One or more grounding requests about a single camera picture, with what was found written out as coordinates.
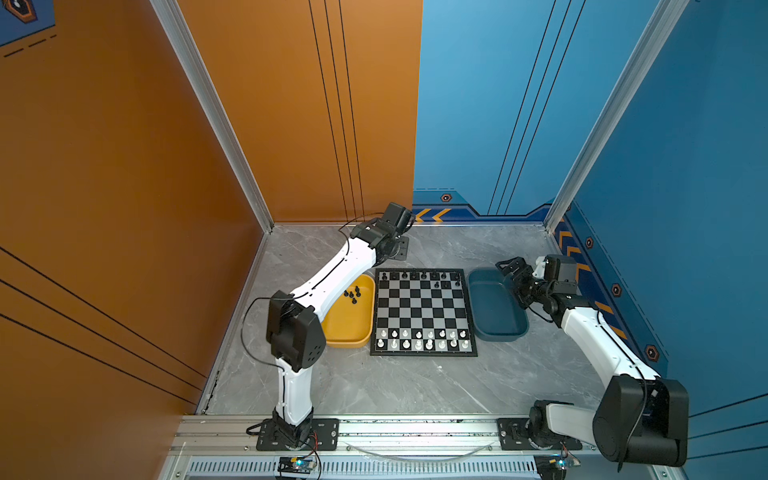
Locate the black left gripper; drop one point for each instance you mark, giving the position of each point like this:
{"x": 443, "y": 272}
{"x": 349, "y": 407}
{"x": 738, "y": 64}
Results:
{"x": 398, "y": 240}

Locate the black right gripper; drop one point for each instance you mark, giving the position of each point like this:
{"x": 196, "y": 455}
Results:
{"x": 526, "y": 271}

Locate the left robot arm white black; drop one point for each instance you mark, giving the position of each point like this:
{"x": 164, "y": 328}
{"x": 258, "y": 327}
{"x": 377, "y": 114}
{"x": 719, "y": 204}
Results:
{"x": 294, "y": 325}

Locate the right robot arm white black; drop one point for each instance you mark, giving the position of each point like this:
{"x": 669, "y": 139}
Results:
{"x": 642, "y": 418}

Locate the black white chess board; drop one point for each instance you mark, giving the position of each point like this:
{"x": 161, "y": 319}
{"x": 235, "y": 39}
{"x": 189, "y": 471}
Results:
{"x": 415, "y": 303}

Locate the white chess piece row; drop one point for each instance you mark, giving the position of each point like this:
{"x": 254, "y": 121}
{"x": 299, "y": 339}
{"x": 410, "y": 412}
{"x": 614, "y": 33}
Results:
{"x": 422, "y": 341}

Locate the green circuit board left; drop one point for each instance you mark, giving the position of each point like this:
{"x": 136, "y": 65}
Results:
{"x": 296, "y": 467}

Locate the teal plastic tray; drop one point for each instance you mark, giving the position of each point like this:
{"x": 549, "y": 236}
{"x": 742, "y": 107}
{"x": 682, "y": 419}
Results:
{"x": 496, "y": 313}

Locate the yellow plastic tray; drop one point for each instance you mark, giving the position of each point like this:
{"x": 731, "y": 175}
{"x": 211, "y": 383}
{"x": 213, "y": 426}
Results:
{"x": 347, "y": 325}

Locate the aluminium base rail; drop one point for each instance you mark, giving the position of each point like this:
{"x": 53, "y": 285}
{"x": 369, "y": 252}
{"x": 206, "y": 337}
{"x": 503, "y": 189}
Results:
{"x": 388, "y": 447}

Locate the aluminium corner post right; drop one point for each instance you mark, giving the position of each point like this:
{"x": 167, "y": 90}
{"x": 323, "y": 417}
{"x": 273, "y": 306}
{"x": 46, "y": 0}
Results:
{"x": 654, "y": 36}

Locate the aluminium corner post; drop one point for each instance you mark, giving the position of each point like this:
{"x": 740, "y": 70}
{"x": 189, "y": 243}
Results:
{"x": 177, "y": 31}
{"x": 654, "y": 36}

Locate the aluminium corner post left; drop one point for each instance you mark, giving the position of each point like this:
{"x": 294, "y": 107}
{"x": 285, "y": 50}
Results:
{"x": 177, "y": 31}

